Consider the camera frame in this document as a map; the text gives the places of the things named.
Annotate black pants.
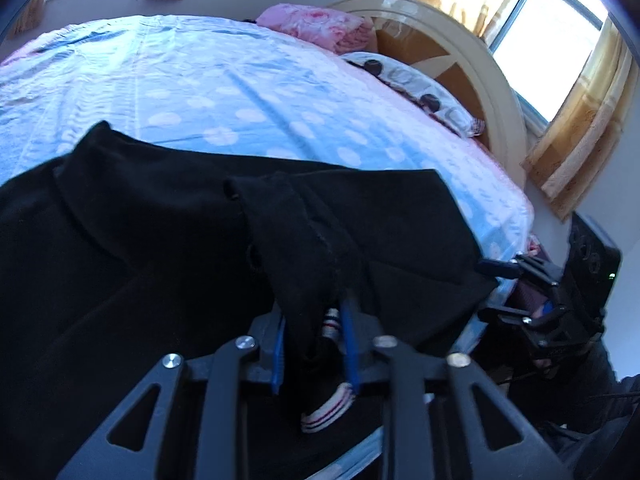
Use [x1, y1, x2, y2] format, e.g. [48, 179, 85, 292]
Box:
[1, 122, 497, 479]

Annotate yellow curtain by headboard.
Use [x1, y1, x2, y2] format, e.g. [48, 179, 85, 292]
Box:
[523, 20, 639, 221]

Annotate white dotted pillow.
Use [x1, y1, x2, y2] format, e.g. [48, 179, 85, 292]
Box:
[341, 52, 485, 138]

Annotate window by headboard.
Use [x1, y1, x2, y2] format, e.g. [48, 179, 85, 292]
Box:
[490, 0, 608, 124]

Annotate cream wooden headboard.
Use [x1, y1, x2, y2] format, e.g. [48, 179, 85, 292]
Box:
[332, 0, 527, 188]

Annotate pink folded quilt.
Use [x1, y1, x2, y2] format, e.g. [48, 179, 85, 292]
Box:
[256, 3, 378, 55]

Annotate blue patterned bed sheet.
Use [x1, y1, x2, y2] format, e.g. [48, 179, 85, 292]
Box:
[1, 15, 534, 260]

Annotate far left beige curtain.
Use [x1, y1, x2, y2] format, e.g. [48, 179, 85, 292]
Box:
[8, 0, 46, 39]

